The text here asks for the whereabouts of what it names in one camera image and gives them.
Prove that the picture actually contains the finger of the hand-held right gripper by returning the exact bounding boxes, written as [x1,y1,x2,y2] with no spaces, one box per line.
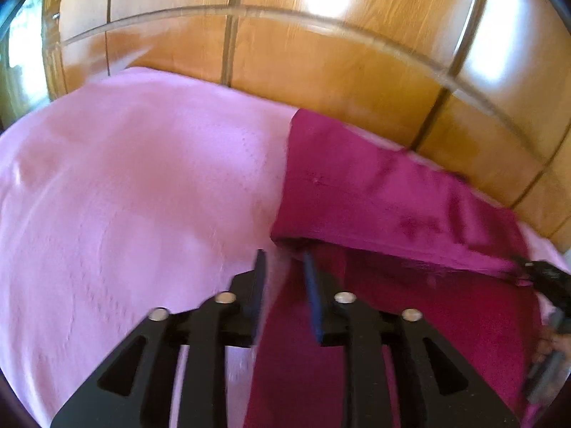
[511,254,542,287]

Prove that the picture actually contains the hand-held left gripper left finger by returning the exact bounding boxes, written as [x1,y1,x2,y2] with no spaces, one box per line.
[50,250,268,428]

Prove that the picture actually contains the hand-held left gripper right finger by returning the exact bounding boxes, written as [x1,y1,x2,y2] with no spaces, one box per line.
[301,252,520,428]

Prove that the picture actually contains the maroon velvet garment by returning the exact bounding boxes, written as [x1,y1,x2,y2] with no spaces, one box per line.
[243,108,547,428]

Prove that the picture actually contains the person's right hand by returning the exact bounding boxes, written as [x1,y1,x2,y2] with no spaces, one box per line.
[533,333,571,366]

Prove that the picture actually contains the pink bed cover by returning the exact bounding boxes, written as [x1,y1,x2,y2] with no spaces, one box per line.
[0,67,571,428]

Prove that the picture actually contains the wooden wardrobe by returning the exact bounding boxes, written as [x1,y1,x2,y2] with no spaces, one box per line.
[42,0,571,246]

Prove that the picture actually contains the window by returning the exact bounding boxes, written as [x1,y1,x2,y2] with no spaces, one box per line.
[0,0,50,130]

